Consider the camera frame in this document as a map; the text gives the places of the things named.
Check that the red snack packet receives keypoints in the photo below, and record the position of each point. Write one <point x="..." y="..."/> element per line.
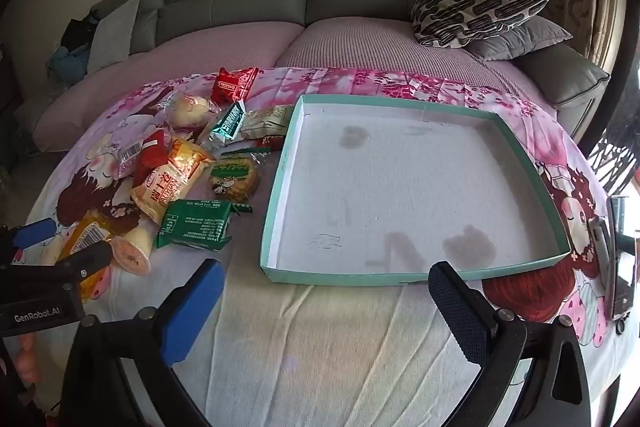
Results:
<point x="232" y="84"/>

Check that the light grey pillow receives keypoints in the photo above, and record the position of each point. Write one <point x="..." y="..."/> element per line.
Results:
<point x="112" y="32"/>

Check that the red white barcode packet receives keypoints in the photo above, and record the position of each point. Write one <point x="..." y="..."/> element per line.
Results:
<point x="150" y="152"/>

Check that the pink roll cake packet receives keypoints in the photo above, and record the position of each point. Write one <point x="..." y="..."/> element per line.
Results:
<point x="132" y="252"/>

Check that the green white striped packet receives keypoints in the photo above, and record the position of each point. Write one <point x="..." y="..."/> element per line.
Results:
<point x="227" y="124"/>

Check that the black lattice frame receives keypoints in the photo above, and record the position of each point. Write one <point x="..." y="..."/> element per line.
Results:
<point x="612" y="162"/>

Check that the pink sofa cover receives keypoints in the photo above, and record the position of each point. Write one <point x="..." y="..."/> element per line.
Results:
<point x="350" y="42"/>

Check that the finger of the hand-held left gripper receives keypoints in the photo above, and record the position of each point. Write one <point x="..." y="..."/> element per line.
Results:
<point x="32" y="232"/>
<point x="87" y="259"/>

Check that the orange snack packet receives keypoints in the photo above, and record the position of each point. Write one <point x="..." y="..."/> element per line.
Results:
<point x="170" y="182"/>

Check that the person's left hand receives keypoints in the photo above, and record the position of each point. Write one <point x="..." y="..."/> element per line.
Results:
<point x="27" y="364"/>

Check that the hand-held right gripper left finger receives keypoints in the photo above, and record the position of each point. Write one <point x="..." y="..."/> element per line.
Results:
<point x="192" y="312"/>

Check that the teal cloth bundle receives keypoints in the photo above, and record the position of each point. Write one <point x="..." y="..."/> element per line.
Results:
<point x="65" y="62"/>

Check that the black patterned pillow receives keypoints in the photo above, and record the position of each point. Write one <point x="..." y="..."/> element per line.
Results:
<point x="475" y="7"/>

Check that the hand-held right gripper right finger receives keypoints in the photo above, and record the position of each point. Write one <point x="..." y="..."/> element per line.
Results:
<point x="462" y="317"/>

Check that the black bag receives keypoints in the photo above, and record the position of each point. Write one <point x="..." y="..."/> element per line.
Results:
<point x="75" y="34"/>

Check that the yellow snack packet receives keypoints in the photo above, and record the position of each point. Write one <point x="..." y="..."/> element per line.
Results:
<point x="85" y="234"/>

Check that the green snack packet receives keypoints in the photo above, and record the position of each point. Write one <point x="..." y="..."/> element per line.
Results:
<point x="197" y="224"/>

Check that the pale green white packet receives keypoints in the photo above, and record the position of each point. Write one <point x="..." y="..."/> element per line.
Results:
<point x="265" y="121"/>

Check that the teal cardboard box tray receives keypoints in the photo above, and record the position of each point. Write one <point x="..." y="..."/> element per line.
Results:
<point x="400" y="187"/>

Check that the pink printed blanket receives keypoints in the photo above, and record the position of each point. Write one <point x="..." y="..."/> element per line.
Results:
<point x="310" y="357"/>

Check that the round cookie packet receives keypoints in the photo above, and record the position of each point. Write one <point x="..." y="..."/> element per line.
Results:
<point x="232" y="179"/>

